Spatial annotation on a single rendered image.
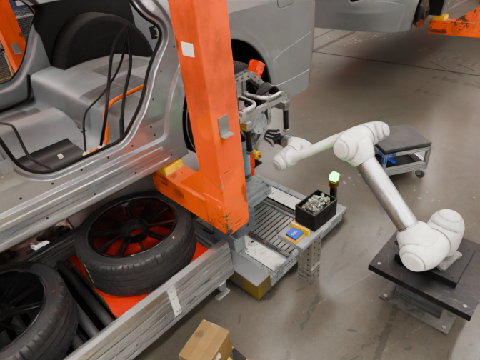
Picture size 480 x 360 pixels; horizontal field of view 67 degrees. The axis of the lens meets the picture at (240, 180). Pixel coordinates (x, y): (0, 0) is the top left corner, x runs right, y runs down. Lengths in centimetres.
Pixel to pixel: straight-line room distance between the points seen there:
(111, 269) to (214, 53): 117
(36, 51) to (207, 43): 229
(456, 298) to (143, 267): 153
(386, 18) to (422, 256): 309
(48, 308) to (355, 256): 179
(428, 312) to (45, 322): 192
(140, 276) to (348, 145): 123
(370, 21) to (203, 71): 317
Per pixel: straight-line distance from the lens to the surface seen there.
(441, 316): 236
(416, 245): 187
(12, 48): 400
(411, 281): 209
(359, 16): 444
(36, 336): 188
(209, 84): 150
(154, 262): 195
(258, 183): 278
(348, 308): 229
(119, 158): 199
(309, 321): 221
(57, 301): 196
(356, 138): 183
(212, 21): 147
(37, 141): 263
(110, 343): 192
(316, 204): 202
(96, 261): 205
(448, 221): 200
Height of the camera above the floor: 184
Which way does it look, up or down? 35 degrees down
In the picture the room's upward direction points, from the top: 6 degrees counter-clockwise
